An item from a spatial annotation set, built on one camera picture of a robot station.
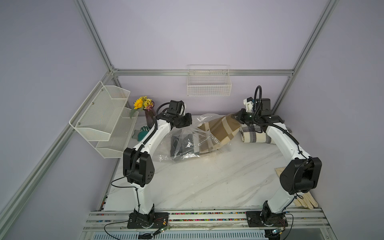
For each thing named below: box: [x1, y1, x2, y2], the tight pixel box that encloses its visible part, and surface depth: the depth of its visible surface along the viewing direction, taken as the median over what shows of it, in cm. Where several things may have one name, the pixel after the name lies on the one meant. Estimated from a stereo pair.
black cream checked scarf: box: [170, 134, 200, 159], surface depth 88 cm
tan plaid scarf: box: [197, 113, 241, 154], surface depth 88 cm
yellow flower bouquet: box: [130, 96, 154, 119], surface depth 97 cm
